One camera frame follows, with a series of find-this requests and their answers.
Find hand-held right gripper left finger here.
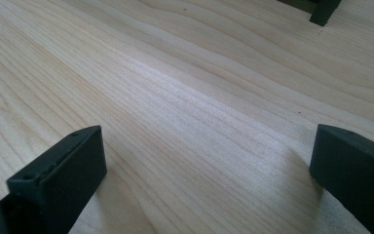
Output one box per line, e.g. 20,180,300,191
5,125,108,234

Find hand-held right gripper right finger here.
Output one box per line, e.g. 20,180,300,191
308,123,374,234

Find black two-tier metal rack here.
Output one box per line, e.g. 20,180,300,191
277,0,343,28

